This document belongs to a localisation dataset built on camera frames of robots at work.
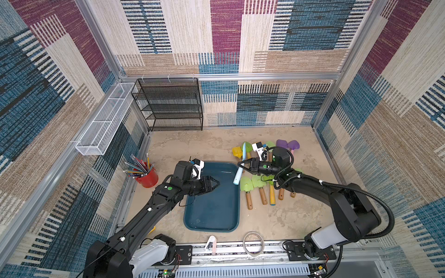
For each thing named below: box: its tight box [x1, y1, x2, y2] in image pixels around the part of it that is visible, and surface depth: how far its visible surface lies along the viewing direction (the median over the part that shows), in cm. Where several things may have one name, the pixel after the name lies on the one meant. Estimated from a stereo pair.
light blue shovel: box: [232, 141, 247, 186], surface depth 80 cm
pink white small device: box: [203, 235, 217, 256], surface depth 76 cm
